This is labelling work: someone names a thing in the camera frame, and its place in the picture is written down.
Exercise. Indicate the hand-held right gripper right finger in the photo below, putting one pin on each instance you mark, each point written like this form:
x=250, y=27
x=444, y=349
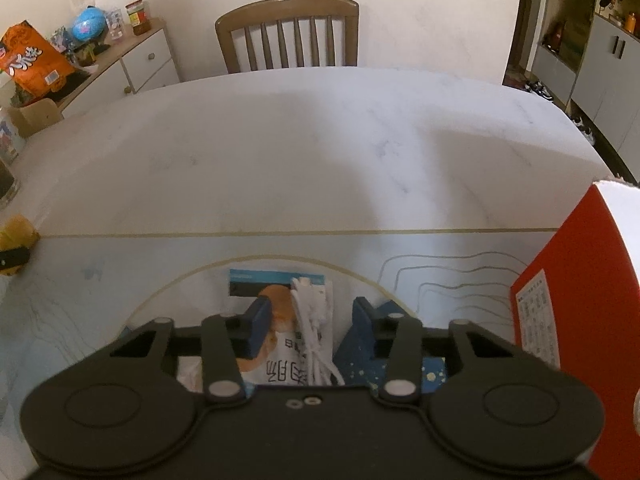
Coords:
x=364, y=330

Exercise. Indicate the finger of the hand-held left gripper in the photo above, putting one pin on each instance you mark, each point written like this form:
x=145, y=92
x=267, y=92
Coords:
x=12, y=257

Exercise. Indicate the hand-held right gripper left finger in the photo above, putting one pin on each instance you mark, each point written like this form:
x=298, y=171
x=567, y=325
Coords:
x=260, y=330

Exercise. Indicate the blue and white packet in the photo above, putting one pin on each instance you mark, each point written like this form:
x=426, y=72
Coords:
x=280, y=307

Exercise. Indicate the red cardboard box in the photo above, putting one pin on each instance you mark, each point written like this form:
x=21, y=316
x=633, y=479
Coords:
x=590, y=270

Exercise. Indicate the yellow plush toy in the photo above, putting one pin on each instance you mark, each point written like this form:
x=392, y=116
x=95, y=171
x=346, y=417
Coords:
x=20, y=230

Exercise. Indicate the glass bottle with white lid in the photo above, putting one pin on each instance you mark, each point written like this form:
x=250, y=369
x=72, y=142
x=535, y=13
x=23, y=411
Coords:
x=6, y=182

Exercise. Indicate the orange snack bag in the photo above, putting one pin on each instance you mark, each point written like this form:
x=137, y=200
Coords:
x=35, y=60

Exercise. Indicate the white side cabinet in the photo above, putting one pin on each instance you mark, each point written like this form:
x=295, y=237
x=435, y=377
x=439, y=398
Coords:
x=150, y=65

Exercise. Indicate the blue globe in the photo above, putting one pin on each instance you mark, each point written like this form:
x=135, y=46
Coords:
x=90, y=22

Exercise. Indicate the small clear plastic box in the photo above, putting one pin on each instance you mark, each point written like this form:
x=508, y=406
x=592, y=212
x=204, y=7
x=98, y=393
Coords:
x=116, y=24

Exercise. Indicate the red-lid jar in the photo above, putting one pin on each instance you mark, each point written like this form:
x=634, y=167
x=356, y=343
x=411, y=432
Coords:
x=138, y=17

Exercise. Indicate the white shoes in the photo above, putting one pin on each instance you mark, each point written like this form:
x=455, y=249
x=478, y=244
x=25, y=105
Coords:
x=583, y=131

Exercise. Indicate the black and white sneakers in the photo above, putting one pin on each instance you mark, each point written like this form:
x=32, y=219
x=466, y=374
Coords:
x=537, y=90

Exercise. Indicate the wooden slat-back chair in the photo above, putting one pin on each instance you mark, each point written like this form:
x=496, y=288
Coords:
x=285, y=7

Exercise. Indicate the dark brown door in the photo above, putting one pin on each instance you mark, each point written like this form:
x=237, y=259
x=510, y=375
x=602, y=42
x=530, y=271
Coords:
x=520, y=35

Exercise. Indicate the red-brown figurine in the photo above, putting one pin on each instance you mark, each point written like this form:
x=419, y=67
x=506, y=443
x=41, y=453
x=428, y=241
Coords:
x=556, y=36

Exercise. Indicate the orange bottle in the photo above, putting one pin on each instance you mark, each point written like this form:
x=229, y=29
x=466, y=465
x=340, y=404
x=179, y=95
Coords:
x=631, y=21

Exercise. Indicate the grey wooden wall cabinet unit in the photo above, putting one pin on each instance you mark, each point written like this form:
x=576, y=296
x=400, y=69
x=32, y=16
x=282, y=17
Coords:
x=600, y=75

